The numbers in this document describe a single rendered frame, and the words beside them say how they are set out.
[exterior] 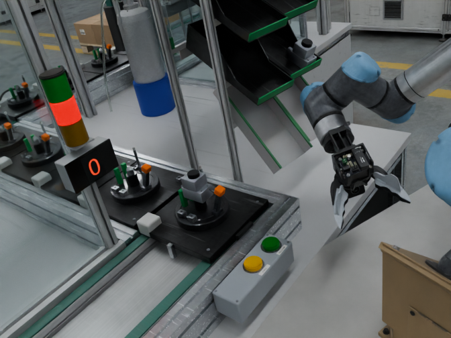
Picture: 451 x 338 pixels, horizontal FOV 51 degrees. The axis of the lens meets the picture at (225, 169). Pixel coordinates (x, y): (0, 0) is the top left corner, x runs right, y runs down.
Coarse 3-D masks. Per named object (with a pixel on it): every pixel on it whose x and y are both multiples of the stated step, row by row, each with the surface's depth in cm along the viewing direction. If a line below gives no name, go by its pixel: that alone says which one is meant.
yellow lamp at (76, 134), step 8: (80, 120) 96; (64, 128) 95; (72, 128) 95; (80, 128) 96; (64, 136) 96; (72, 136) 96; (80, 136) 96; (88, 136) 99; (72, 144) 97; (80, 144) 97
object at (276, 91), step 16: (192, 32) 122; (224, 32) 132; (192, 48) 125; (208, 48) 120; (224, 48) 129; (240, 48) 130; (256, 48) 125; (208, 64) 123; (224, 64) 118; (240, 64) 125; (256, 64) 126; (272, 64) 124; (240, 80) 121; (256, 80) 122; (272, 80) 123; (288, 80) 122; (256, 96) 115; (272, 96) 118
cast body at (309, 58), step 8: (304, 40) 126; (288, 48) 131; (296, 48) 127; (304, 48) 125; (312, 48) 126; (296, 56) 128; (304, 56) 126; (312, 56) 128; (296, 64) 130; (304, 64) 127
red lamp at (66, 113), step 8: (72, 96) 94; (56, 104) 92; (64, 104) 92; (72, 104) 94; (56, 112) 93; (64, 112) 93; (72, 112) 94; (56, 120) 95; (64, 120) 94; (72, 120) 94
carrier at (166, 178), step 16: (128, 176) 130; (160, 176) 138; (176, 176) 136; (112, 192) 131; (128, 192) 130; (144, 192) 128; (160, 192) 131; (176, 192) 130; (112, 208) 128; (128, 208) 127; (144, 208) 125; (160, 208) 126; (128, 224) 121
